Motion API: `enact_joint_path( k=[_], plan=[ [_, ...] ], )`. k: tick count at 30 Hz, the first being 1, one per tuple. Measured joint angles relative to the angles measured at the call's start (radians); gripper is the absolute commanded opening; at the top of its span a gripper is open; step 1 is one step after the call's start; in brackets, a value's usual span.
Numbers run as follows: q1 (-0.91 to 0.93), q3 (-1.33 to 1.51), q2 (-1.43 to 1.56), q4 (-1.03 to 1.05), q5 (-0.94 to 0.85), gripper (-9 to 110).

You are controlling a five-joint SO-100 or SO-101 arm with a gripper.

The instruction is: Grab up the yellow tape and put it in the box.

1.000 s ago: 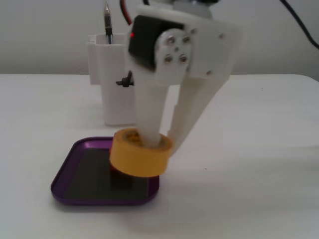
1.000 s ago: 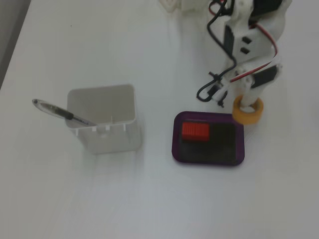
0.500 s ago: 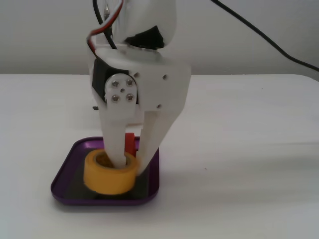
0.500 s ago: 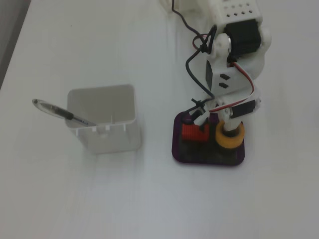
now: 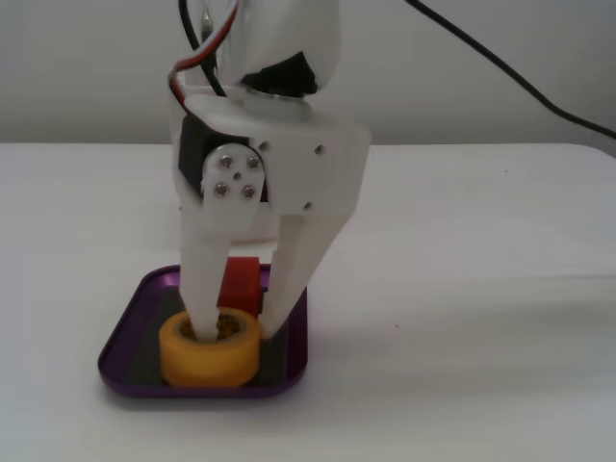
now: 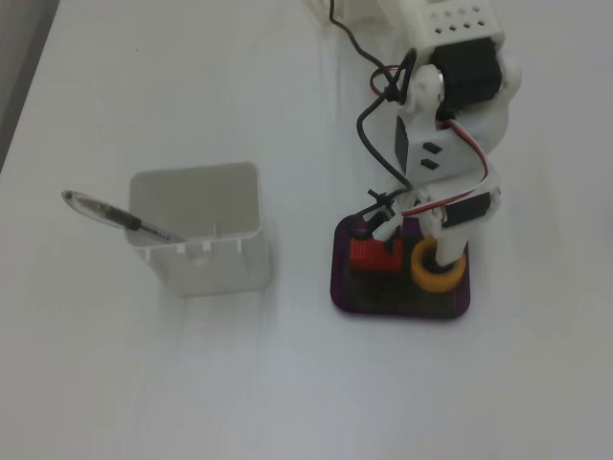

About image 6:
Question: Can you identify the white gripper, black motor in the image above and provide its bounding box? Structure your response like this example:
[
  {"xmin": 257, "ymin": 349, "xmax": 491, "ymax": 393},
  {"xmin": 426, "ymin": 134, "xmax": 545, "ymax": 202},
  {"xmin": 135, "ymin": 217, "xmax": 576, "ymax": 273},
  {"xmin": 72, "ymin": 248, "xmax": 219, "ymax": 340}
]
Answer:
[{"xmin": 415, "ymin": 179, "xmax": 503, "ymax": 265}]

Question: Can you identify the yellow tape roll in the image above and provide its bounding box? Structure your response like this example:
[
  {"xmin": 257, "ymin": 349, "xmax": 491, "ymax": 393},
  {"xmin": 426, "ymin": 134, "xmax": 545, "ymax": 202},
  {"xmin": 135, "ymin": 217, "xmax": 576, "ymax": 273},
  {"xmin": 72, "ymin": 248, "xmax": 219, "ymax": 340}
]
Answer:
[{"xmin": 410, "ymin": 238, "xmax": 468, "ymax": 294}]

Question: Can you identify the white plastic box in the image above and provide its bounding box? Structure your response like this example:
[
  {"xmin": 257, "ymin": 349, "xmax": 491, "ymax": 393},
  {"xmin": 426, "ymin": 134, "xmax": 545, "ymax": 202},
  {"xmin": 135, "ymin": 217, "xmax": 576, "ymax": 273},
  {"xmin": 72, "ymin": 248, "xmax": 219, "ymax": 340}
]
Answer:
[{"xmin": 127, "ymin": 161, "xmax": 273, "ymax": 299}]

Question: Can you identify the red block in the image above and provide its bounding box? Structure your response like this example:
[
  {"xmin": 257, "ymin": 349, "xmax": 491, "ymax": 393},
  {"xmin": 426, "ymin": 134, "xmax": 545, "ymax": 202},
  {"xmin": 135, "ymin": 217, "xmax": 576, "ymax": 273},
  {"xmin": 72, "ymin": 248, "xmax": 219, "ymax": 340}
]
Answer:
[{"xmin": 348, "ymin": 238, "xmax": 404, "ymax": 275}]

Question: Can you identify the purple metal tray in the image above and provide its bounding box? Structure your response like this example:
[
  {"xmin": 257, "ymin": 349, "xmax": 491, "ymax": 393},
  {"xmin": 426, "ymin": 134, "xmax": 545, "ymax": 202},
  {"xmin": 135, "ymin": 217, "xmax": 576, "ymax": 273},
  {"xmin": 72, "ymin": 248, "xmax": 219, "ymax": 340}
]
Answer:
[{"xmin": 329, "ymin": 214, "xmax": 473, "ymax": 321}]

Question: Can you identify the clear black pen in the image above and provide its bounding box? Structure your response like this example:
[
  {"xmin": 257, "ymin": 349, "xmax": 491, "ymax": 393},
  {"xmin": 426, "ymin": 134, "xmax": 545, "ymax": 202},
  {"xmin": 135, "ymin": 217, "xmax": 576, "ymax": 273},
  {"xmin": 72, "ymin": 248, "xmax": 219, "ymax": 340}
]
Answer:
[{"xmin": 60, "ymin": 190, "xmax": 189, "ymax": 244}]

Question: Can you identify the black cable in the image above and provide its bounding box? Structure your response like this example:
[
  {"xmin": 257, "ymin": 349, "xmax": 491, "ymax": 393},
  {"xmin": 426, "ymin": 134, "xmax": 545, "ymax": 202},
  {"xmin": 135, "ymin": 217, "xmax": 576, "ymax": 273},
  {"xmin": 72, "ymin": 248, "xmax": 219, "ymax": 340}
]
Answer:
[{"xmin": 329, "ymin": 0, "xmax": 417, "ymax": 255}]

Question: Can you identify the red white servo wire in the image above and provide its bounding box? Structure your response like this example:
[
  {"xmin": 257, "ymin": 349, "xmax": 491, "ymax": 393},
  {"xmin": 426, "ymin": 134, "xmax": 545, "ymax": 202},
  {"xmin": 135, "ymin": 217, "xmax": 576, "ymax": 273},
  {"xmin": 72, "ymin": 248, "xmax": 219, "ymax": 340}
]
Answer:
[{"xmin": 370, "ymin": 66, "xmax": 494, "ymax": 218}]

